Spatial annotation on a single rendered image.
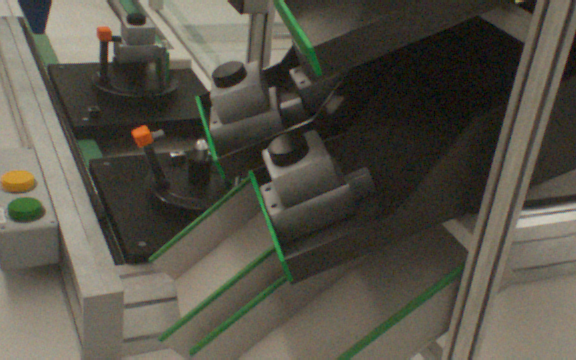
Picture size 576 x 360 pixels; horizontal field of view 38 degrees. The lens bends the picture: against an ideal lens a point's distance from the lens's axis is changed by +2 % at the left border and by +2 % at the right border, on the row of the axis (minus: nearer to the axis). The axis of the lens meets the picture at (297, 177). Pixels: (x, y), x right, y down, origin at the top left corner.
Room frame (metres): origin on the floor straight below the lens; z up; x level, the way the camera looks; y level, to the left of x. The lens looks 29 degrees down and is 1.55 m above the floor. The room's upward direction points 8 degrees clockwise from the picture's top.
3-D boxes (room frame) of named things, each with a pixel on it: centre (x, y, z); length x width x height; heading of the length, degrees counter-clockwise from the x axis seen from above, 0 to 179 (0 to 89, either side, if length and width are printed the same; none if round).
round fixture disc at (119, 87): (1.25, 0.29, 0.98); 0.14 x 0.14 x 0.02
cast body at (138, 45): (1.26, 0.28, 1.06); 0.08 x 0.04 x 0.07; 117
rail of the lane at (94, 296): (1.13, 0.39, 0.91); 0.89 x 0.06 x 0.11; 27
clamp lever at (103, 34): (1.23, 0.32, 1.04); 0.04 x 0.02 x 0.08; 117
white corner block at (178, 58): (1.38, 0.24, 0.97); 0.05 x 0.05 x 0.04; 27
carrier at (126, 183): (0.95, 0.13, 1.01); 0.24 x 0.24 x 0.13; 27
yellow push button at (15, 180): (0.93, 0.36, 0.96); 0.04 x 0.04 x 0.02
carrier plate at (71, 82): (1.25, 0.29, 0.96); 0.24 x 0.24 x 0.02; 27
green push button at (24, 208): (0.87, 0.33, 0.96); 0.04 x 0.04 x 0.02
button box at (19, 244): (0.93, 0.36, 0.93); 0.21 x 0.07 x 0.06; 27
